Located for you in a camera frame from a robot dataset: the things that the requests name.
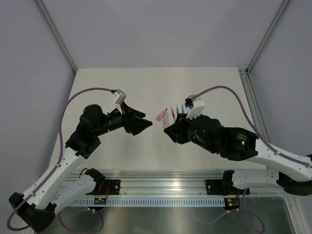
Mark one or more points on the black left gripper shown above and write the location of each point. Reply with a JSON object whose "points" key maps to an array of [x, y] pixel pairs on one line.
{"points": [[132, 121]]}

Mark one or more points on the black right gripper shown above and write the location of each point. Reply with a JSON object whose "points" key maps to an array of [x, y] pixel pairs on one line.
{"points": [[176, 131]]}

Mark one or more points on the red gel pen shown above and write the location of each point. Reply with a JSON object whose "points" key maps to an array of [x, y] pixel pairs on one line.
{"points": [[172, 113]]}

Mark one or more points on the pink highlighter pen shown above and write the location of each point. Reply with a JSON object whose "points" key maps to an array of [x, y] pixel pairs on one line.
{"points": [[163, 117]]}

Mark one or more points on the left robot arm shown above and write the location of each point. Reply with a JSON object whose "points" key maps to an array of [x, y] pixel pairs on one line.
{"points": [[38, 205]]}

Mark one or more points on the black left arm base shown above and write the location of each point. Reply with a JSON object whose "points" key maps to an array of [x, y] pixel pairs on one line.
{"points": [[102, 184]]}

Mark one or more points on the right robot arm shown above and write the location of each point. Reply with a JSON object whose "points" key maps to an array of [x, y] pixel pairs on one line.
{"points": [[284, 171]]}

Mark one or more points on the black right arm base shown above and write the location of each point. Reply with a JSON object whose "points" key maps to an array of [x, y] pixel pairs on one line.
{"points": [[223, 186]]}

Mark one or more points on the left controller board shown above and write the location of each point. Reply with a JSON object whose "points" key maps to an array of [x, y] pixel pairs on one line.
{"points": [[100, 201]]}

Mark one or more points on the controller board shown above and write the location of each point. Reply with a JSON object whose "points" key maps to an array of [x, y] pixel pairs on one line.
{"points": [[232, 202], [100, 201]]}

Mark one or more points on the right controller board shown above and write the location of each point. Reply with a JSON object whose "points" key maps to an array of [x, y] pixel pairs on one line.
{"points": [[232, 202]]}

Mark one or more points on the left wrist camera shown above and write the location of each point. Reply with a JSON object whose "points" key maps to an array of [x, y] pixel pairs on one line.
{"points": [[117, 97]]}

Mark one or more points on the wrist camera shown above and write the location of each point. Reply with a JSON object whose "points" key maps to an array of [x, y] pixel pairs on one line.
{"points": [[195, 106], [117, 97]]}

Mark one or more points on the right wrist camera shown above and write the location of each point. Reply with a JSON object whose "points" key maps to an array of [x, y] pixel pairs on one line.
{"points": [[195, 106]]}

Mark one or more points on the aluminium rail frame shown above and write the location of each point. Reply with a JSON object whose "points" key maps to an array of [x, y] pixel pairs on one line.
{"points": [[158, 184]]}

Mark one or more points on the white slotted cable duct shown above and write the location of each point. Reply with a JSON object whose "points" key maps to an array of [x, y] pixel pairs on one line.
{"points": [[153, 202]]}

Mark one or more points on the left aluminium corner post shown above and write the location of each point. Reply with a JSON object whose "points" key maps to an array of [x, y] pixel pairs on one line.
{"points": [[56, 34]]}

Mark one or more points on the aluminium corner post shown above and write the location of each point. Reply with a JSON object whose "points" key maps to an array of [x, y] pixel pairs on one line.
{"points": [[268, 34], [56, 34]]}

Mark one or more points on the right side aluminium rail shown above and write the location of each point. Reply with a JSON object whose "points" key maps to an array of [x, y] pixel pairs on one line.
{"points": [[253, 103]]}

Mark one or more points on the right aluminium corner post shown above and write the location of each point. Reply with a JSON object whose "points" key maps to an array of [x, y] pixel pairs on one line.
{"points": [[268, 34]]}

